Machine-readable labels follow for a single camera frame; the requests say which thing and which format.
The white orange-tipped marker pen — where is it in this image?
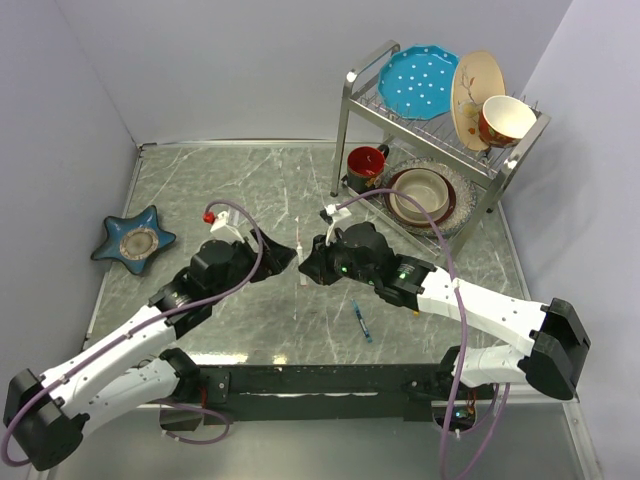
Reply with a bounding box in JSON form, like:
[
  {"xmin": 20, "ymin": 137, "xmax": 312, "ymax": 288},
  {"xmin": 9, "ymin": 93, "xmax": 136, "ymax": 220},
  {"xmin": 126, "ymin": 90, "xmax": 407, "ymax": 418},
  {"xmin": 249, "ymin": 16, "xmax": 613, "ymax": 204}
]
[{"xmin": 296, "ymin": 242, "xmax": 307, "ymax": 286}]

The blue marker pen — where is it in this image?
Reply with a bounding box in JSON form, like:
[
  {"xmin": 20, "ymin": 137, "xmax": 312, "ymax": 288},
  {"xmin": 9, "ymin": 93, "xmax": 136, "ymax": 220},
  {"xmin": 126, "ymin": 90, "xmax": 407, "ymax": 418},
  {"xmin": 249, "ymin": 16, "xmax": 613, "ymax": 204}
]
[{"xmin": 351, "ymin": 299, "xmax": 373, "ymax": 344}]

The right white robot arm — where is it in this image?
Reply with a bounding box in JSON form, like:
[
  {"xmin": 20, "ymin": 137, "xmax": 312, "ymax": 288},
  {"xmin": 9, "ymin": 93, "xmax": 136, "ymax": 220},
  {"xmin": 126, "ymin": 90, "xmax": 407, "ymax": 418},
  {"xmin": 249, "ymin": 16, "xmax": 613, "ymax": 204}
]
[{"xmin": 299, "ymin": 222, "xmax": 591, "ymax": 401}]

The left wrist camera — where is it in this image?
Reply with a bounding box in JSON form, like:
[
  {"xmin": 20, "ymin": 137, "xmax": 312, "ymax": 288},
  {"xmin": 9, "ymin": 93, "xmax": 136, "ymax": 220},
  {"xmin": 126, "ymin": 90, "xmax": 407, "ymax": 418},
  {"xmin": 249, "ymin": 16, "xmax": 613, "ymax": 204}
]
[{"xmin": 202, "ymin": 211, "xmax": 244, "ymax": 244}]

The blue polka-dot plate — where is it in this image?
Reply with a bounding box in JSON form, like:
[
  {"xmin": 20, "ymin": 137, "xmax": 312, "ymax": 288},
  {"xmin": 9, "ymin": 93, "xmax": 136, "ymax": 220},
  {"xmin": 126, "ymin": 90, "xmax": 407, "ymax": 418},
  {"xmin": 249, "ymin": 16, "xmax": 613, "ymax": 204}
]
[{"xmin": 377, "ymin": 45, "xmax": 459, "ymax": 121}]

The red black mug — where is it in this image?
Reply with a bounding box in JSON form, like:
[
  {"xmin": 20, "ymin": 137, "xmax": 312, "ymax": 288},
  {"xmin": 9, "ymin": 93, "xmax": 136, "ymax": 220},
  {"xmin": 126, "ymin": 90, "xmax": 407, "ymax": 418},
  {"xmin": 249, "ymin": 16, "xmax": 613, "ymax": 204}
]
[{"xmin": 347, "ymin": 144, "xmax": 389, "ymax": 194}]

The dark red plate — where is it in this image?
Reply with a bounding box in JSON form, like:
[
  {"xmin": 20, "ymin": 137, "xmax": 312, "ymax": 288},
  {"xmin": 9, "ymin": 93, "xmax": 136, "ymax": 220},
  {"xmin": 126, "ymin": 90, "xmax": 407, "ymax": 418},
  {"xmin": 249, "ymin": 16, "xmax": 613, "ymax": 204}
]
[{"xmin": 383, "ymin": 167, "xmax": 458, "ymax": 229}]

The steel dish rack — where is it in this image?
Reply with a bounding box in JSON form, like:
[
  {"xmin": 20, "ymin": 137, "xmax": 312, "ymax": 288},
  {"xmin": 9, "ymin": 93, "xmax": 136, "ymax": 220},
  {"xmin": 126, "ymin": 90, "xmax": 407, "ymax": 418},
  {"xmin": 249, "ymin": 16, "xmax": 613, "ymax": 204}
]
[{"xmin": 330, "ymin": 40, "xmax": 551, "ymax": 256}]

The blue star-shaped dish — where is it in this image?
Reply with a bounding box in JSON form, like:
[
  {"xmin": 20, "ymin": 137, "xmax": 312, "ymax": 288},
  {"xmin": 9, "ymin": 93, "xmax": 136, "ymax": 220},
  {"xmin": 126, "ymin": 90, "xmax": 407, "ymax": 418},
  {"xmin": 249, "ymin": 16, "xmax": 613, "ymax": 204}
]
[{"xmin": 90, "ymin": 205, "xmax": 177, "ymax": 276}]

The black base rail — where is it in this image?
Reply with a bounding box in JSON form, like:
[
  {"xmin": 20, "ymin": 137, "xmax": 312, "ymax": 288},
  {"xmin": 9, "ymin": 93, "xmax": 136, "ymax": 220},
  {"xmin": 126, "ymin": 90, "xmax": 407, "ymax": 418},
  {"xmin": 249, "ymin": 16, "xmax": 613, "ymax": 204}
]
[{"xmin": 158, "ymin": 362, "xmax": 481, "ymax": 434}]

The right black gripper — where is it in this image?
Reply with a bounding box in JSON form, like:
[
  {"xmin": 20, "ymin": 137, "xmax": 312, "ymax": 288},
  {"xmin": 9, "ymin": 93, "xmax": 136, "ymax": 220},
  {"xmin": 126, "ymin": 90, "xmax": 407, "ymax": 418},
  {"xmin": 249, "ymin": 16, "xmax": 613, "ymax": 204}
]
[{"xmin": 298, "ymin": 230, "xmax": 378, "ymax": 287}]

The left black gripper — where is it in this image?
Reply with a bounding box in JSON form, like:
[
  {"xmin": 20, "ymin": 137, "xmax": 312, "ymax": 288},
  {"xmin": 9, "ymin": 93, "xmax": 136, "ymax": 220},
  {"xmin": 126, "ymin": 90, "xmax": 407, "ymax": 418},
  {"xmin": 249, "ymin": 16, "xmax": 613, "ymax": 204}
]
[{"xmin": 208, "ymin": 226, "xmax": 296, "ymax": 304}]

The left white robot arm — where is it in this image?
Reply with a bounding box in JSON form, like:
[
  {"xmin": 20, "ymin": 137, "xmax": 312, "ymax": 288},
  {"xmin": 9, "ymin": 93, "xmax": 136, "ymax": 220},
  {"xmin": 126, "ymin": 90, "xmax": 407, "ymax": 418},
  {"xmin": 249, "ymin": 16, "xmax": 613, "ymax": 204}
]
[{"xmin": 1, "ymin": 232, "xmax": 296, "ymax": 471}]

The beige bowl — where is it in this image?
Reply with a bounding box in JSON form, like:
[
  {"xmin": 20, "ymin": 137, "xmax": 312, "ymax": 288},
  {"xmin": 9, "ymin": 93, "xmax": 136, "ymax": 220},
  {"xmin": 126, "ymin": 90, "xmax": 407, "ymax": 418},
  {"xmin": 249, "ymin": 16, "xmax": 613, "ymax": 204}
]
[{"xmin": 389, "ymin": 168, "xmax": 450, "ymax": 222}]

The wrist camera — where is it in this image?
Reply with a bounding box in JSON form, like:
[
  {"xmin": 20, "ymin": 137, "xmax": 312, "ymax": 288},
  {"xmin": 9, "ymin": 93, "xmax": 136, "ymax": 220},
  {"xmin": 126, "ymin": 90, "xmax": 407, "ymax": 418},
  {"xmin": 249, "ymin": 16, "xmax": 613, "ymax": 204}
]
[
  {"xmin": 202, "ymin": 211, "xmax": 244, "ymax": 244},
  {"xmin": 320, "ymin": 204, "xmax": 353, "ymax": 246}
]

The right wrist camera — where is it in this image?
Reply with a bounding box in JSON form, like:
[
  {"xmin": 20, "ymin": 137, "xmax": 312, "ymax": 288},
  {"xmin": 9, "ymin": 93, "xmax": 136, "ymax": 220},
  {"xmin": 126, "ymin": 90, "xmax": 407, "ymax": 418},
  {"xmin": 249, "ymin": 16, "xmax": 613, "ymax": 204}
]
[{"xmin": 320, "ymin": 204, "xmax": 353, "ymax": 246}]

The cream floral plate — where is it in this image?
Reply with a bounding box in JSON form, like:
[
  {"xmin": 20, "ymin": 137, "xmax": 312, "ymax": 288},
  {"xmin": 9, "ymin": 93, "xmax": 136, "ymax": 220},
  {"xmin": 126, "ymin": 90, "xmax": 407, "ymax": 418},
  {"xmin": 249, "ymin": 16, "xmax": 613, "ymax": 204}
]
[{"xmin": 451, "ymin": 50, "xmax": 506, "ymax": 152}]

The red white bowl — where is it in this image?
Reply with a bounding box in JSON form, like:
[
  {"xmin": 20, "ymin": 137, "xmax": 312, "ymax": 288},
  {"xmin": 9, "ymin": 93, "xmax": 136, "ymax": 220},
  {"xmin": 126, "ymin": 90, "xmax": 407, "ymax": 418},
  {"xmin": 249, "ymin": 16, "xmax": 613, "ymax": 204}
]
[{"xmin": 478, "ymin": 95, "xmax": 537, "ymax": 148}]

